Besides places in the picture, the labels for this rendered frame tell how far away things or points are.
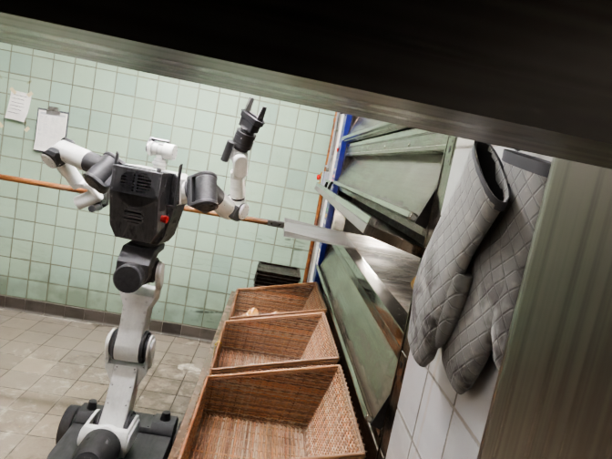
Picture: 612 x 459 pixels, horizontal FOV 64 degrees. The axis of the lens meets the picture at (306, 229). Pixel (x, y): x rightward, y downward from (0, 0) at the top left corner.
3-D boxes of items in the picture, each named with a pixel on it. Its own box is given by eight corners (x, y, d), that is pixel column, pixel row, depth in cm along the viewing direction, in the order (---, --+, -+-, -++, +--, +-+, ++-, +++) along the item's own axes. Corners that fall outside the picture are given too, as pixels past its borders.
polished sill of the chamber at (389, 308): (339, 237, 299) (341, 230, 299) (423, 351, 122) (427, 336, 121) (330, 235, 299) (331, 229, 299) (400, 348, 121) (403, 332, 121)
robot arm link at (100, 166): (81, 179, 211) (107, 190, 207) (73, 166, 203) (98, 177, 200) (99, 161, 217) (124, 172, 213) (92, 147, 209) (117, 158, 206)
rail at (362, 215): (315, 185, 294) (319, 186, 294) (366, 224, 117) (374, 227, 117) (317, 181, 294) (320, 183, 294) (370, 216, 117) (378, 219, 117)
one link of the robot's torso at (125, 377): (129, 452, 206) (152, 338, 210) (81, 444, 205) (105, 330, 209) (138, 439, 222) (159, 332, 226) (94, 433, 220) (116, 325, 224)
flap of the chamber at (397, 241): (313, 188, 294) (344, 201, 296) (362, 233, 117) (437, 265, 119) (315, 185, 294) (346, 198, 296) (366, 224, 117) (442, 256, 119)
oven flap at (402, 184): (338, 186, 294) (355, 157, 293) (423, 228, 117) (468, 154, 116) (332, 182, 294) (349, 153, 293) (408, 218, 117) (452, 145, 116)
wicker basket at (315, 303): (310, 324, 303) (318, 280, 300) (318, 362, 248) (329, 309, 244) (231, 311, 299) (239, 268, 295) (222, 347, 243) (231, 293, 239)
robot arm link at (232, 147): (255, 147, 213) (246, 169, 218) (248, 136, 221) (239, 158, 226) (231, 141, 207) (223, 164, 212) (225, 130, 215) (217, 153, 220)
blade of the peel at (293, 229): (283, 236, 238) (284, 230, 237) (283, 221, 292) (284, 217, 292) (356, 249, 240) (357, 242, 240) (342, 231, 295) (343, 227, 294)
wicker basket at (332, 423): (328, 433, 183) (342, 362, 179) (348, 552, 127) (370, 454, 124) (198, 413, 179) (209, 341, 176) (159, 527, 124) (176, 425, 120)
